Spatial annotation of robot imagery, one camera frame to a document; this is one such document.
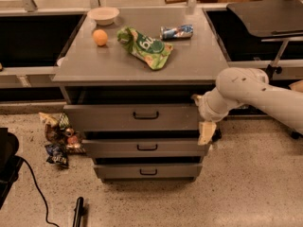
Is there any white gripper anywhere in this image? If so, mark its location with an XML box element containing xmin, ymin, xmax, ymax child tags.
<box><xmin>191</xmin><ymin>92</ymin><xmax>227</xmax><ymax>146</ymax></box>

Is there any grey top drawer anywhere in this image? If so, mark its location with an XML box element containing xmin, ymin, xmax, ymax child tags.
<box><xmin>64</xmin><ymin>95</ymin><xmax>200</xmax><ymax>131</ymax></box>

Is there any grey drawer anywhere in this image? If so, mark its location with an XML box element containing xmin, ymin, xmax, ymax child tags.
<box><xmin>83</xmin><ymin>131</ymin><xmax>209</xmax><ymax>158</ymax></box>
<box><xmin>94</xmin><ymin>156</ymin><xmax>203</xmax><ymax>182</ymax></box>
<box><xmin>64</xmin><ymin>95</ymin><xmax>200</xmax><ymax>131</ymax></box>

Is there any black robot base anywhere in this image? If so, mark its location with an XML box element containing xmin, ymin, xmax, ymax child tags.
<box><xmin>0</xmin><ymin>128</ymin><xmax>23</xmax><ymax>209</ymax></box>

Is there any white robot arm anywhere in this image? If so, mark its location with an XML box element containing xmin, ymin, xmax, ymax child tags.
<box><xmin>191</xmin><ymin>67</ymin><xmax>303</xmax><ymax>146</ymax></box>

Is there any grey drawer cabinet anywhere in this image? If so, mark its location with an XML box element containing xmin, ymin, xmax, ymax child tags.
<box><xmin>52</xmin><ymin>7</ymin><xmax>235</xmax><ymax>183</ymax></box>

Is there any grey bottom drawer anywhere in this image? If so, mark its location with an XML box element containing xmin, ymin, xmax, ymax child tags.
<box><xmin>94</xmin><ymin>156</ymin><xmax>203</xmax><ymax>182</ymax></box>

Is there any grey middle drawer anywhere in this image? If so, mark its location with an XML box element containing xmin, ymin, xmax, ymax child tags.
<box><xmin>83</xmin><ymin>131</ymin><xmax>209</xmax><ymax>158</ymax></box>

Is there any green chip bag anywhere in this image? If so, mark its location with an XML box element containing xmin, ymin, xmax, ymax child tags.
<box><xmin>116</xmin><ymin>26</ymin><xmax>173</xmax><ymax>70</ymax></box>

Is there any blue soda can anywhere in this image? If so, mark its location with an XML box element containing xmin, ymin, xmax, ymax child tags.
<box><xmin>160</xmin><ymin>25</ymin><xmax>193</xmax><ymax>40</ymax></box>

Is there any wooden stick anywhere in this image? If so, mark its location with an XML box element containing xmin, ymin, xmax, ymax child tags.
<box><xmin>164</xmin><ymin>0</ymin><xmax>187</xmax><ymax>4</ymax></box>

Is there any black tray table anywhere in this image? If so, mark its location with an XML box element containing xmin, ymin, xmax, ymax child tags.
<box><xmin>226</xmin><ymin>0</ymin><xmax>303</xmax><ymax>79</ymax></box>

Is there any orange fruit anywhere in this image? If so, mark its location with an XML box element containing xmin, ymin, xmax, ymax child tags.
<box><xmin>93</xmin><ymin>29</ymin><xmax>108</xmax><ymax>46</ymax></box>

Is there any green snack bag on floor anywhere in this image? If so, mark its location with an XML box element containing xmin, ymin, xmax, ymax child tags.
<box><xmin>59</xmin><ymin>113</ymin><xmax>70</xmax><ymax>130</ymax></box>

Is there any white bowl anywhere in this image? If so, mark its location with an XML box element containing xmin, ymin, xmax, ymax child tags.
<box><xmin>87</xmin><ymin>7</ymin><xmax>119</xmax><ymax>26</ymax></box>

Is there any blue snack bag on floor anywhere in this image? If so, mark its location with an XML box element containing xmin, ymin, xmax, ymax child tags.
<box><xmin>45</xmin><ymin>143</ymin><xmax>68</xmax><ymax>167</ymax></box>

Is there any brown snack bag on floor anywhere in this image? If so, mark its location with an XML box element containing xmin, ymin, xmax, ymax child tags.
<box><xmin>45</xmin><ymin>123</ymin><xmax>86</xmax><ymax>154</ymax></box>

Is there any yellow snack bag on floor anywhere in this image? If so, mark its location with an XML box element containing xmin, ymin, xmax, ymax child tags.
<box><xmin>39</xmin><ymin>113</ymin><xmax>59</xmax><ymax>128</ymax></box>

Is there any black bar on floor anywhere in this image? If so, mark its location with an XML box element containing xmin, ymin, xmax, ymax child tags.
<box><xmin>73</xmin><ymin>197</ymin><xmax>84</xmax><ymax>227</ymax></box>

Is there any black cable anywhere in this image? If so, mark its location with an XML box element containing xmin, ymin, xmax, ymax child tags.
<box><xmin>15</xmin><ymin>154</ymin><xmax>61</xmax><ymax>227</ymax></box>

